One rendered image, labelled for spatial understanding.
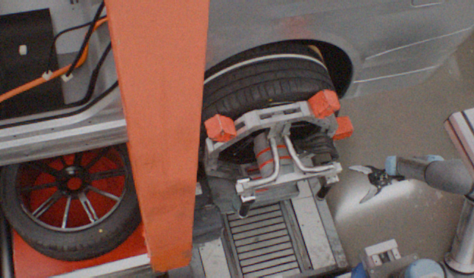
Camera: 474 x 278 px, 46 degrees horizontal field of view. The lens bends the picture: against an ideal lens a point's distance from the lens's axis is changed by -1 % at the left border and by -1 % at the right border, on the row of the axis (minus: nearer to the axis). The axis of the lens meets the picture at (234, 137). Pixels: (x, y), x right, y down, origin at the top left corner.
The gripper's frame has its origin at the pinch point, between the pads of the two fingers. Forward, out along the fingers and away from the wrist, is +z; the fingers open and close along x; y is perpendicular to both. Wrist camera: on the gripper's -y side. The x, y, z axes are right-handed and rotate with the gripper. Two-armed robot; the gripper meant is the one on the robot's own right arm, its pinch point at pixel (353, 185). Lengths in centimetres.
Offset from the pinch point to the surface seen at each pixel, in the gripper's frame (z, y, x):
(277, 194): 19, -73, -2
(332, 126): 2.8, 6.1, -25.5
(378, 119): -59, -105, -28
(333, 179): 10.1, 11.1, -5.0
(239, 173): 41, -23, -18
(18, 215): 139, -31, -26
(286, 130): 23.0, 13.2, -28.2
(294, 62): 13, 17, -52
